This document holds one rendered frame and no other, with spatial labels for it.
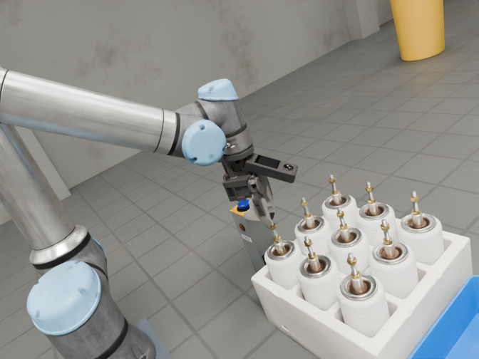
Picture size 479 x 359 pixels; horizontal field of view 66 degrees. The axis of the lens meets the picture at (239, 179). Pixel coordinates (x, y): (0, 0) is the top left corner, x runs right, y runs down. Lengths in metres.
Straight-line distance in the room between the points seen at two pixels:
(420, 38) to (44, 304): 2.92
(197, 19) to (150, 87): 0.74
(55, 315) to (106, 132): 0.30
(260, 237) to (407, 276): 0.42
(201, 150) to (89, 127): 0.17
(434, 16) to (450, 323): 2.49
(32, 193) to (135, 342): 0.33
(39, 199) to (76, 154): 2.39
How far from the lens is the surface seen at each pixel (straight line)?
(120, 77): 3.19
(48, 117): 0.59
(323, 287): 0.87
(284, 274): 0.95
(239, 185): 0.83
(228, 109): 0.76
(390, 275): 0.87
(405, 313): 0.87
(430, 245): 0.95
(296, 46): 4.12
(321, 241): 1.00
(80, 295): 0.67
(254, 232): 1.07
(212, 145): 0.61
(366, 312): 0.81
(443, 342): 0.98
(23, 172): 0.74
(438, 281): 0.94
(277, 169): 0.80
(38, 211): 0.76
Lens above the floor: 0.84
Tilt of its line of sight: 25 degrees down
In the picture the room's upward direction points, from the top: 21 degrees counter-clockwise
